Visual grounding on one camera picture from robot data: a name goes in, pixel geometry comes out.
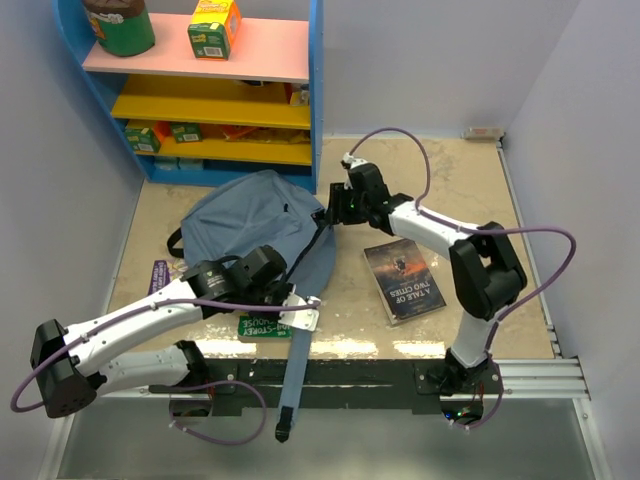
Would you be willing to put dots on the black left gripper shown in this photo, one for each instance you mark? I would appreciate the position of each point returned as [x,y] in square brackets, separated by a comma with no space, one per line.
[283,290]

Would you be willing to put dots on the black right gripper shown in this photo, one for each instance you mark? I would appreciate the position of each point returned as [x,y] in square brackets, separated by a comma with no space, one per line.
[338,212]

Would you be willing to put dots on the green storey treehouse book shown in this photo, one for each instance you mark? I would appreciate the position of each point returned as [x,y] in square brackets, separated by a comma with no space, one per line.
[254,328]

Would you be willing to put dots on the blue student backpack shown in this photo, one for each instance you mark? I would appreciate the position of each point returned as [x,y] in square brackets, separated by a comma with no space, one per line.
[252,231]

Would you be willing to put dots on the Tale of Two Cities book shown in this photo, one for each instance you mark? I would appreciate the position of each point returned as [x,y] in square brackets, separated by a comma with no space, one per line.
[404,281]

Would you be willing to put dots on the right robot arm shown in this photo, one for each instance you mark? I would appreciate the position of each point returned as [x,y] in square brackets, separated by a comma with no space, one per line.
[487,273]

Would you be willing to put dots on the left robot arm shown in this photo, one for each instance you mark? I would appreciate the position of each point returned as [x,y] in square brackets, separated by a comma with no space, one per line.
[75,365]

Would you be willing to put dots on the light blue tissue pack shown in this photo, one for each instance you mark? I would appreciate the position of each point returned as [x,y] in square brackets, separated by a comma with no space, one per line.
[166,163]

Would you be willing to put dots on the purple storey treehouse book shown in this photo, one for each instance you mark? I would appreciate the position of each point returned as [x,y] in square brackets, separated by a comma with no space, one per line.
[164,272]

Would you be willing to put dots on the small green box on shelf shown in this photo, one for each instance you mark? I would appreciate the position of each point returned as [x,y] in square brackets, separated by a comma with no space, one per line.
[186,132]

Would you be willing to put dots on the blue shelf unit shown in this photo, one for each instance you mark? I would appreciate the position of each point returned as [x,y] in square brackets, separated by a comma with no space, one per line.
[274,78]

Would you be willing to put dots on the yellow green carton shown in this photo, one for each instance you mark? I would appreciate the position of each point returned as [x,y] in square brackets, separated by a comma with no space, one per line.
[213,29]

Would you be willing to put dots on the green brown canister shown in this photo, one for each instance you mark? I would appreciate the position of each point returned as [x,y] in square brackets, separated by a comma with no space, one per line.
[122,28]

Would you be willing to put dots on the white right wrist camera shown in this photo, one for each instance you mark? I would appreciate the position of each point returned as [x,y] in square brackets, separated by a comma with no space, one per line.
[350,161]

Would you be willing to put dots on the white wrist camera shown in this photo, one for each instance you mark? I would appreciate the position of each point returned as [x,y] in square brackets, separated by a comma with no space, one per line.
[300,312]
[350,161]

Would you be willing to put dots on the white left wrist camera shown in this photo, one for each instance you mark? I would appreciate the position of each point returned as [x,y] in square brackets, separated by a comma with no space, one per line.
[300,312]

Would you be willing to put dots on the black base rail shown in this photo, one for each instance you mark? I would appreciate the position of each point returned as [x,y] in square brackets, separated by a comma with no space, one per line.
[352,384]

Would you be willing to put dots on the white wall label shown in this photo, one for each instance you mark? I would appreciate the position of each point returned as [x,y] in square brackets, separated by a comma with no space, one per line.
[483,134]

